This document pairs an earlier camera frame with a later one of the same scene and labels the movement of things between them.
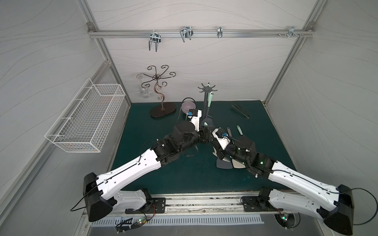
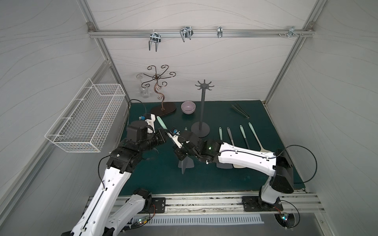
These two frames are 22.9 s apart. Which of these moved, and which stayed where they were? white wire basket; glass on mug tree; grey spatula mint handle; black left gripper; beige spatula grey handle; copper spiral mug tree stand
Moved: black left gripper; grey spatula mint handle
Stayed: white wire basket; copper spiral mug tree stand; beige spatula grey handle; glass on mug tree
